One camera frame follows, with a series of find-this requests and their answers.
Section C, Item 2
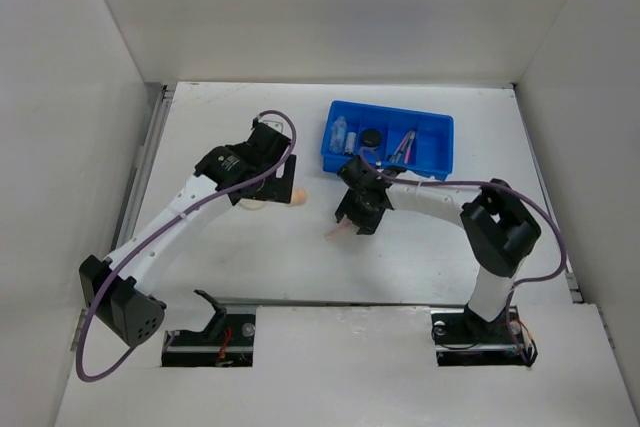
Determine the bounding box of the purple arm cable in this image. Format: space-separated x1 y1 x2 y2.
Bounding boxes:
359 146 570 298
74 109 298 382

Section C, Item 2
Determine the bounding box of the peach makeup sponge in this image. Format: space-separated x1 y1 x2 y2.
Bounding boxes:
289 188 308 207

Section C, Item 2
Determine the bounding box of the round beige powder puff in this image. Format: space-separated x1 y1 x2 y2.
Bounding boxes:
239 199 267 211

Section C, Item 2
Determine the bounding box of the clear bottle black cap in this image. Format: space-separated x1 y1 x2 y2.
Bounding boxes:
343 131 357 156

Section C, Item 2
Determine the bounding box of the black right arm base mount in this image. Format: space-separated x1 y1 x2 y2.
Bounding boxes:
431 307 538 367

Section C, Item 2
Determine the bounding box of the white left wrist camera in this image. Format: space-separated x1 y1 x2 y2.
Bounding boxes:
262 120 284 133

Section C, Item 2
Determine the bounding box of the blue plastic organizer tray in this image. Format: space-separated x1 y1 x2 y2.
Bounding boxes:
321 100 454 180

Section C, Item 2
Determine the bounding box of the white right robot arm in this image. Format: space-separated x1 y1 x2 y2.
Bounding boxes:
335 157 541 341

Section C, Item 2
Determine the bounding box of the aluminium rail right edge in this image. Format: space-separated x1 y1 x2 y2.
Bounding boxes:
511 83 584 304

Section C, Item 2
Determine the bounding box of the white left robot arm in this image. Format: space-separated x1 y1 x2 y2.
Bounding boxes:
79 122 296 348

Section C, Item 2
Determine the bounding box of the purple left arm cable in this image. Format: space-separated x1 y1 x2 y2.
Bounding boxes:
74 109 298 382

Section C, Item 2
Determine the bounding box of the thin pink brush black tip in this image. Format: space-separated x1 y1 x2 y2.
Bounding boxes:
387 142 406 163

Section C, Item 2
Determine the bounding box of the grey makeup pen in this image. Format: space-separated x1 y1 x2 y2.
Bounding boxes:
390 130 416 164

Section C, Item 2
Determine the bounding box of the black round compact jar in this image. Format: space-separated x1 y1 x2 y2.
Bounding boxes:
360 128 384 149

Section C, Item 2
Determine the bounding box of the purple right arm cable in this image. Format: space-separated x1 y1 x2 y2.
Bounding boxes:
359 146 570 298

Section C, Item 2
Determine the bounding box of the beige pink pencil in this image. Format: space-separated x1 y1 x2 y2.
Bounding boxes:
324 224 351 241

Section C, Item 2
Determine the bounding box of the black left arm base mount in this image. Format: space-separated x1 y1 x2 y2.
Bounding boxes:
161 289 257 368

